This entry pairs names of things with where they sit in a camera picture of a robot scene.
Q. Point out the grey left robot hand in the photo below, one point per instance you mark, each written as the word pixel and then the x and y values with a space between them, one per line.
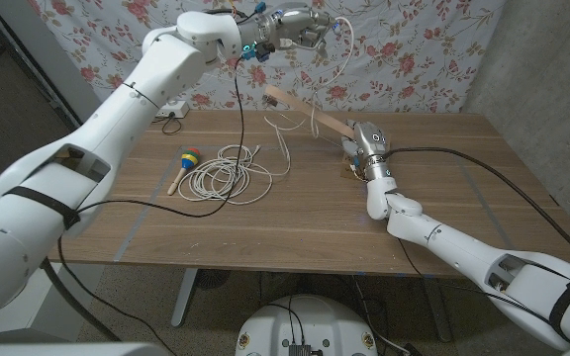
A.
pixel 295 25

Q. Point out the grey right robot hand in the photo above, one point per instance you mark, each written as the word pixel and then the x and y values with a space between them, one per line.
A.
pixel 371 148

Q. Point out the wooden stick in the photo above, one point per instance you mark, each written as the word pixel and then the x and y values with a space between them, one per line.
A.
pixel 310 111

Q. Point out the metal clip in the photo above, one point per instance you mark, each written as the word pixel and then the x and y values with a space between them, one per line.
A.
pixel 270 100

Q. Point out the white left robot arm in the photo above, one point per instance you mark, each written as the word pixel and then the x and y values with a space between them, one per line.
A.
pixel 92 163

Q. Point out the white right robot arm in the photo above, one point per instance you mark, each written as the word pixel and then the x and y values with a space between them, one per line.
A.
pixel 463 247

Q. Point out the colourful wooden maraca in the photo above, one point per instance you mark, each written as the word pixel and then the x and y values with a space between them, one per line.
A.
pixel 189 159

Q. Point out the floral backdrop cloth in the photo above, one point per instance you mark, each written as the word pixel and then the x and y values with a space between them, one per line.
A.
pixel 413 54

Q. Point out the white power strip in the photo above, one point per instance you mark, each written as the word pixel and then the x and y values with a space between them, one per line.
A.
pixel 178 108

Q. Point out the grey table leg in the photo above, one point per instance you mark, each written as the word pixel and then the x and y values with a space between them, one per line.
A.
pixel 438 311

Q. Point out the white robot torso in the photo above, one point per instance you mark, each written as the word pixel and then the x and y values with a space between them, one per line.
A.
pixel 305 321

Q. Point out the white table leg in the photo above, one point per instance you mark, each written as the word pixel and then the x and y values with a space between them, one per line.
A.
pixel 183 296

